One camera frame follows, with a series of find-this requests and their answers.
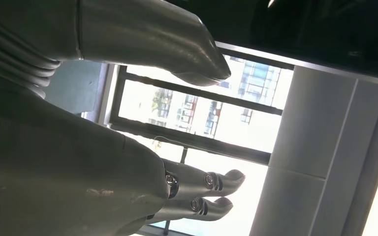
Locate pale building outside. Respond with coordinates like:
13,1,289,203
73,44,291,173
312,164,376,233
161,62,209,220
119,55,294,154

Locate blue glass building outside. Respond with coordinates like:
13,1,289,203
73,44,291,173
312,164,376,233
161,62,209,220
238,60,283,108

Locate dark window frame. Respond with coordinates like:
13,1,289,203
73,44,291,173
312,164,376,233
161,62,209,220
109,49,296,236

